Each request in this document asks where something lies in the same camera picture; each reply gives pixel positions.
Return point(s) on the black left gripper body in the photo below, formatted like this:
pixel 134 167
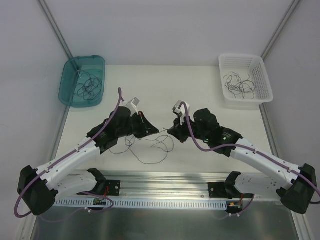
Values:
pixel 139 125

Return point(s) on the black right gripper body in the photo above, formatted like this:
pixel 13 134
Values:
pixel 182 130

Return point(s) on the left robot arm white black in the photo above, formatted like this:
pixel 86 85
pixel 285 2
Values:
pixel 42 186

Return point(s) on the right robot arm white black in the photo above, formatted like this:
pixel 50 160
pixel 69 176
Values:
pixel 290 183

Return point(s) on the teal plastic bin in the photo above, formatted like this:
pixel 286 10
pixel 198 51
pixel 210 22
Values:
pixel 83 82

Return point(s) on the white perforated plastic basket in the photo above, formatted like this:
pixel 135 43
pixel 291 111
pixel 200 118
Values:
pixel 245 81

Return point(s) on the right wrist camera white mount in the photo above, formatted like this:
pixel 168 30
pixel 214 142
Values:
pixel 180 111

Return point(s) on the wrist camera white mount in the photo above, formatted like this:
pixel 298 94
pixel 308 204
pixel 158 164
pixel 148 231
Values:
pixel 180 111
pixel 132 105

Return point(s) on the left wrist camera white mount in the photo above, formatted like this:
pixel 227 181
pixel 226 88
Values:
pixel 132 105

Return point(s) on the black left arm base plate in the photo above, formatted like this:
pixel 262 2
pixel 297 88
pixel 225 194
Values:
pixel 111 188

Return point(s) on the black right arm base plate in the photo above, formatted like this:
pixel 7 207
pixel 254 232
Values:
pixel 217 190

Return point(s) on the white slotted cable duct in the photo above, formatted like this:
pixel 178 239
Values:
pixel 135 203

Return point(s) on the aluminium mounting rail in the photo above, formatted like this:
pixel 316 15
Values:
pixel 164 185

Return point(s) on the right aluminium frame post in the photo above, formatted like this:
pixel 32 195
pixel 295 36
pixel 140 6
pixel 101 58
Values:
pixel 280 27

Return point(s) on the aluminium frame post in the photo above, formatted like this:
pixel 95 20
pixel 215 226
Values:
pixel 55 28
pixel 280 27

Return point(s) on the left aluminium frame post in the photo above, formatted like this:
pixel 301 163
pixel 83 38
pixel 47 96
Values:
pixel 55 28

